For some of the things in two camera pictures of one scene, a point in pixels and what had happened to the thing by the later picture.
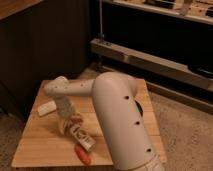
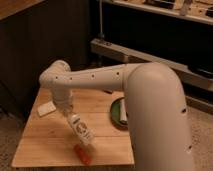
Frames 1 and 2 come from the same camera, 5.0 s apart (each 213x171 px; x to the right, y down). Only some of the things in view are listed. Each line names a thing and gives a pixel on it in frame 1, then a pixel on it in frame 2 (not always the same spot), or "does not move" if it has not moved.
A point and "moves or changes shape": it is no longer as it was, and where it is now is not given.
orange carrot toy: (82, 154) does not move
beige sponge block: (47, 108) does not move
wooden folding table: (43, 145) does not move
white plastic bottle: (81, 136) moves or changes shape
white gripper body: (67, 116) -> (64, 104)
